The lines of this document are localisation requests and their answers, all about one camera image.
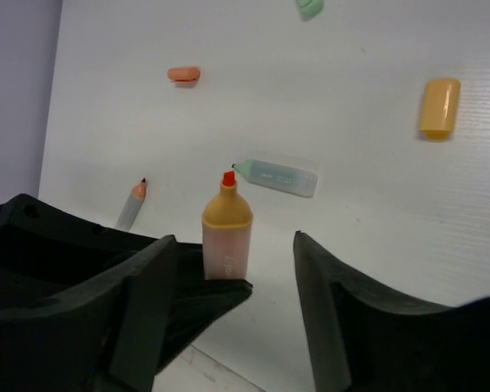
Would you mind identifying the yellow orange eraser cap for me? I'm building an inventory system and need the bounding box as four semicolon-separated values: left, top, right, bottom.
418;78;461;142

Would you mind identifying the small orange eraser cap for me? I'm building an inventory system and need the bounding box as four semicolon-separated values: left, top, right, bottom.
167;66;201;86

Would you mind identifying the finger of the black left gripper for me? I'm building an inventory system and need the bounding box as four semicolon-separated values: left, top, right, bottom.
0;194;153;310
157;243;253;372

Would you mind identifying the mint green eraser cap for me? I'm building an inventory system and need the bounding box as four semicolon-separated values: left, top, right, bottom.
296;0;324;20

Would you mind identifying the pink orange pencil-shaped case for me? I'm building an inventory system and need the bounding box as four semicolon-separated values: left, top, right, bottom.
202;171;253;280

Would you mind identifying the green pencil-shaped clear case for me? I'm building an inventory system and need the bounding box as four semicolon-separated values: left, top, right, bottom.
232;159;318;198

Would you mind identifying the orange tip clear pencil case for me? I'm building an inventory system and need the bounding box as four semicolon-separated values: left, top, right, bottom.
114;177;148;231

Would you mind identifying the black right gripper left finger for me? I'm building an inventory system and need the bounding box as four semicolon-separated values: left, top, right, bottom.
0;235;178;391

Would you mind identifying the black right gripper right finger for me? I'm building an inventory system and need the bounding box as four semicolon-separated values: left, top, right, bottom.
293;232;490;391

